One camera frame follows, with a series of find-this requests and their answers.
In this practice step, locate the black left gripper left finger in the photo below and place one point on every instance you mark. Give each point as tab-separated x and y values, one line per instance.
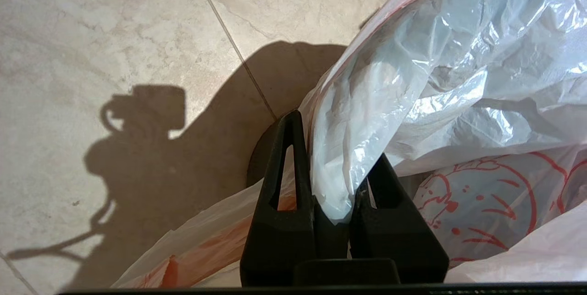
279	240

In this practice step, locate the black trash bin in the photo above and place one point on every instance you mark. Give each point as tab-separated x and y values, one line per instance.
262	157

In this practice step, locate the red printed plastic bag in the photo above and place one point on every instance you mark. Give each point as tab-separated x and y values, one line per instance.
435	79

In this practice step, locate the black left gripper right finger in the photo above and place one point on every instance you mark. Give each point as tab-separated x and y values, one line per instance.
399	240

